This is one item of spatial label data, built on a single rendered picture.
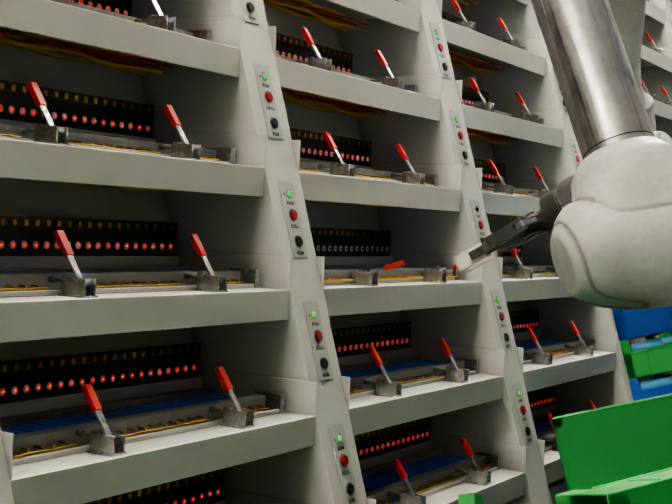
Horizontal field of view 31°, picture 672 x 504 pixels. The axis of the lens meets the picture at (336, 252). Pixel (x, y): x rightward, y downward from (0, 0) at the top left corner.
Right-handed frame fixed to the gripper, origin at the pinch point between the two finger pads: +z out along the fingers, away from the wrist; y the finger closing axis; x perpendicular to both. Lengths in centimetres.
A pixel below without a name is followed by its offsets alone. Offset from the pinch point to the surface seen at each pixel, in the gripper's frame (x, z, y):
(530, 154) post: 34, 9, 86
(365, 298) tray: -3.6, 8.4, -31.1
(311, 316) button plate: -6, 8, -50
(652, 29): 88, -7, 226
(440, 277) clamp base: -0.5, 7.8, -1.1
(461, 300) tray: -5.0, 9.1, 6.4
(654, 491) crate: -46, -53, -117
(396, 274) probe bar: 2.1, 11.5, -10.2
